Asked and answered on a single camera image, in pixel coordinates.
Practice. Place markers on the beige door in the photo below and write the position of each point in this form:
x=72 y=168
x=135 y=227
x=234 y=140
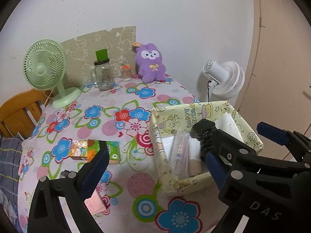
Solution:
x=277 y=89

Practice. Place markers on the clear plastic packet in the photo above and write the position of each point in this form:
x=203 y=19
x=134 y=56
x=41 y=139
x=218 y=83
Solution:
x=179 y=155

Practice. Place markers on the small cardboard piece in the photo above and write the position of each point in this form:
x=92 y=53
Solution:
x=195 y=167

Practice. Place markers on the wooden chair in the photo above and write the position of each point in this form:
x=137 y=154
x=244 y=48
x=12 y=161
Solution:
x=20 y=114

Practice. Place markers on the white tissue roll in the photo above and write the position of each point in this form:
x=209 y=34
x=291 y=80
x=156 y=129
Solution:
x=194 y=149

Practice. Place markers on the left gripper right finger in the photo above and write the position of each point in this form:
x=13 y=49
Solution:
x=274 y=194

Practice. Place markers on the pink packet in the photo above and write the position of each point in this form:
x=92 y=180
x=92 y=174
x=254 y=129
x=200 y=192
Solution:
x=95 y=204

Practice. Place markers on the colourful tissue pack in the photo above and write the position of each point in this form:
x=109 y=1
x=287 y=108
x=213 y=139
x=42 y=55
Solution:
x=87 y=149

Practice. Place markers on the beige patterned board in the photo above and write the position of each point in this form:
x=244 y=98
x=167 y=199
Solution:
x=80 y=53

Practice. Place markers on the green desk fan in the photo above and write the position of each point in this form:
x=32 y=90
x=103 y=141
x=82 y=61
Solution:
x=44 y=68

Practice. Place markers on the grey plaid bedding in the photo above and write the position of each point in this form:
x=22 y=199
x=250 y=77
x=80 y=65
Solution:
x=11 y=152

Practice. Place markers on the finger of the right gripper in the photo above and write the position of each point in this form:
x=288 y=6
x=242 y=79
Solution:
x=279 y=133
x=217 y=140

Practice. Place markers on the floral tablecloth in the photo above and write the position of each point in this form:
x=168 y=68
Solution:
x=130 y=189

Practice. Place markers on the white folded cloth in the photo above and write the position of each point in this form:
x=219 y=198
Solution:
x=226 y=123

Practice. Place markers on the small toothpick jar orange lid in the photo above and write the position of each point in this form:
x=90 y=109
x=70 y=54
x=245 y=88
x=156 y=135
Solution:
x=126 y=72

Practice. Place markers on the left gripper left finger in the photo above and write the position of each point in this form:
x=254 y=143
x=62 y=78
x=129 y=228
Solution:
x=46 y=213

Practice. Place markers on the white standing fan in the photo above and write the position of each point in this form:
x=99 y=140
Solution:
x=225 y=80

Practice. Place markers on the glass jar with green lid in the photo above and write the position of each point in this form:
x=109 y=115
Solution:
x=103 y=73

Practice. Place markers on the purple plush bunny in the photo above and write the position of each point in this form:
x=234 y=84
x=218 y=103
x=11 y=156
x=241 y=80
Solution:
x=149 y=61

